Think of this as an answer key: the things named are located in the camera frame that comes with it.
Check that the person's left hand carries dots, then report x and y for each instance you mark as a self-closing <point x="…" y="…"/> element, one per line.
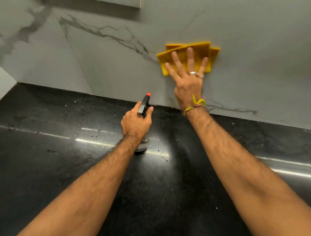
<point x="134" y="126"/>

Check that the person's right hand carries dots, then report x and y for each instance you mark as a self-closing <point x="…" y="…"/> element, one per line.
<point x="188" y="90"/>

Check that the clear spray bottle black trigger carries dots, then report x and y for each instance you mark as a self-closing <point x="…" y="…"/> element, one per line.
<point x="144" y="104"/>

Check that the yellow cleaning cloth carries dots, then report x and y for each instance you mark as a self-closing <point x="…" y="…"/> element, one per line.
<point x="213" y="54"/>

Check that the person's left forearm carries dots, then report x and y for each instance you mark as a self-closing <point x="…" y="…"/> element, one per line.
<point x="80" y="199"/>

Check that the person's right forearm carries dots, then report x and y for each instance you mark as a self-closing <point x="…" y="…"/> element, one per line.
<point x="255" y="175"/>

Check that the yellow thread wristband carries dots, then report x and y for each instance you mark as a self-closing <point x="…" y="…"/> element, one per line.
<point x="198" y="103"/>

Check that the black stone countertop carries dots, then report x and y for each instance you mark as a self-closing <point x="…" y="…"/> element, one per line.
<point x="60" y="158"/>

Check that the white wall switch panel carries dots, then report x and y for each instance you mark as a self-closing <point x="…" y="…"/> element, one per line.
<point x="121" y="3"/>

